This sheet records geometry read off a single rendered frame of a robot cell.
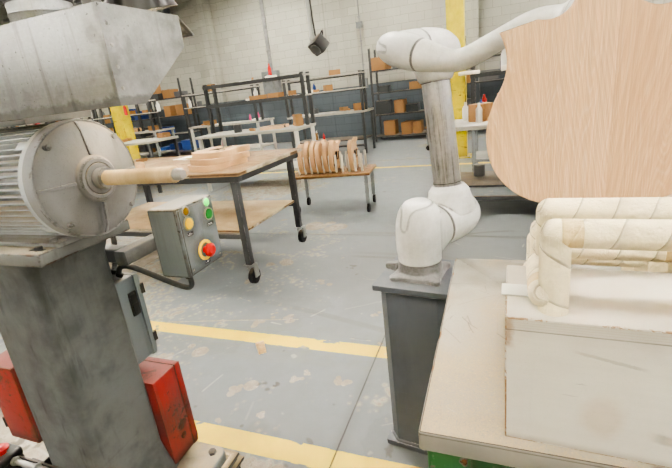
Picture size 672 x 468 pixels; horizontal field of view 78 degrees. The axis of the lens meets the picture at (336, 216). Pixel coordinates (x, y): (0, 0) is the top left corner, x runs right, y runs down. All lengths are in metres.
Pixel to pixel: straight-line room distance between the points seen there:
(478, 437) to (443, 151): 1.11
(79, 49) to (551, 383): 0.78
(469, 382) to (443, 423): 0.09
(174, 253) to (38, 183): 0.41
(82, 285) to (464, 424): 0.94
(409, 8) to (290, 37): 3.40
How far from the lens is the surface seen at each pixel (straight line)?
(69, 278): 1.20
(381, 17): 12.08
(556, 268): 0.51
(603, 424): 0.61
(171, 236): 1.22
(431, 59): 1.36
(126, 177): 0.95
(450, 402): 0.67
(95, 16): 0.73
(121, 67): 0.73
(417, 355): 1.60
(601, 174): 0.86
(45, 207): 0.99
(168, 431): 1.52
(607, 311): 0.57
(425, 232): 1.43
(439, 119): 1.55
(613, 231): 0.51
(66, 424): 1.37
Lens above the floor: 1.37
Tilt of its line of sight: 17 degrees down
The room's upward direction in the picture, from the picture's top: 7 degrees counter-clockwise
